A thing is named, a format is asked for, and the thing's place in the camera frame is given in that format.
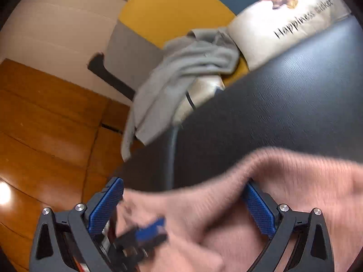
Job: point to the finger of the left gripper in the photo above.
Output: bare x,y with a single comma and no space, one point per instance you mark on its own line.
139,242

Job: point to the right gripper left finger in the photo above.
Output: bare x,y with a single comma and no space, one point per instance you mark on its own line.
66,240

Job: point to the white printed cushion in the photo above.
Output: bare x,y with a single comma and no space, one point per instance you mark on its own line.
261,32

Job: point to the grey sweatshirt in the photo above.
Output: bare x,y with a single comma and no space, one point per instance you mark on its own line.
190,73

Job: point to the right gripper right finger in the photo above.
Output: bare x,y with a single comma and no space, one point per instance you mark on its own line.
312,250

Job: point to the grey yellow blue sofa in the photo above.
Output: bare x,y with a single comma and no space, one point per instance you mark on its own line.
142,29

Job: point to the pink knit sweater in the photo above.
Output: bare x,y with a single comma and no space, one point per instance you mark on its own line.
223,224

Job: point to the wooden wardrobe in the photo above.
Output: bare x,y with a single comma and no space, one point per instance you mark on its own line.
59,145

